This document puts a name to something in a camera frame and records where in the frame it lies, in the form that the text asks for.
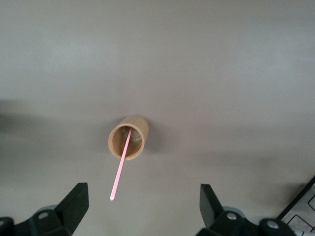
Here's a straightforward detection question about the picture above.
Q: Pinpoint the black wire cup rack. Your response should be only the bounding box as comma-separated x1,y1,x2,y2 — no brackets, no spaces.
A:
277,175,315,236

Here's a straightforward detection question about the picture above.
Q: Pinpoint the pink chopstick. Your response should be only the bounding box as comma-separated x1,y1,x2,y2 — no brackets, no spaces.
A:
109,127,133,202

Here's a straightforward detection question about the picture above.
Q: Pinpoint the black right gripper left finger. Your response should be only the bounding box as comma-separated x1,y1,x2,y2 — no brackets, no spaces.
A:
0,182,89,236

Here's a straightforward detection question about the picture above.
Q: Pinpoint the tan cylindrical cup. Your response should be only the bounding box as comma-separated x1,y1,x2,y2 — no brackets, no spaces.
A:
107,114,150,161

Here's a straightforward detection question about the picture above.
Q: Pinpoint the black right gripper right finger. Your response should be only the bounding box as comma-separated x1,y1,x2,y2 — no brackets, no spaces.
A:
196,183,296,236

